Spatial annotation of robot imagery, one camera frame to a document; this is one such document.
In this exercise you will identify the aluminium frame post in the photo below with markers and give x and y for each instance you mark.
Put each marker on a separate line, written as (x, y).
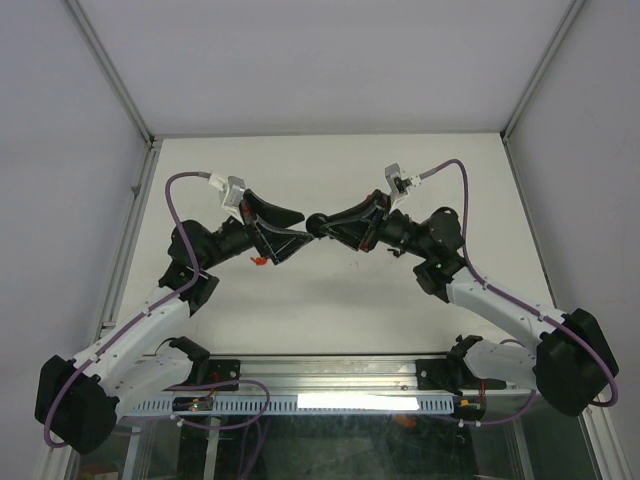
(561, 32)
(87, 30)

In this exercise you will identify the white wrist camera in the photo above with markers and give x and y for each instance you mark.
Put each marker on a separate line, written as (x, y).
(399, 184)
(231, 191)

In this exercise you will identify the right aluminium frame post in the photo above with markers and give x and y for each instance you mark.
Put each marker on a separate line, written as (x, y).
(561, 32)

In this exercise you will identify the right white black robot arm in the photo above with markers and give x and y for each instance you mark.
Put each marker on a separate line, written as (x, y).
(563, 356)

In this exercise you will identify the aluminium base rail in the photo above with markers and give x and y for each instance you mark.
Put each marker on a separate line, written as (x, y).
(377, 373)

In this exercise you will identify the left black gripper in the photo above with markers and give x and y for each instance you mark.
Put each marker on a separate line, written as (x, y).
(274, 244)

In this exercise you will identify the left aluminium frame post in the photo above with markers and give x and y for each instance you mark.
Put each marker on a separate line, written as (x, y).
(87, 30)

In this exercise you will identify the black earbud charging case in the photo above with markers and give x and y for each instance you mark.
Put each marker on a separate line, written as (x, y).
(315, 225)

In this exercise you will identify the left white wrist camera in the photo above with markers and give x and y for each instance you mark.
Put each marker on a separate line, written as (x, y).
(231, 191)

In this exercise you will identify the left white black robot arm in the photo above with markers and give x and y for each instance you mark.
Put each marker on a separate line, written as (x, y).
(80, 400)

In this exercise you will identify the white slotted cable duct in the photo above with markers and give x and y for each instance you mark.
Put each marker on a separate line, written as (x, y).
(306, 403)

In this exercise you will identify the orange earbud near left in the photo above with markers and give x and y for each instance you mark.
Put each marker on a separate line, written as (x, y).
(257, 260)

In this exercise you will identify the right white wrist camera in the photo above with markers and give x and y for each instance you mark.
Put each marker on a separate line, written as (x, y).
(399, 184)

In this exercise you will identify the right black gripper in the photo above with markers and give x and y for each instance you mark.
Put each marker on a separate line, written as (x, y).
(357, 233)

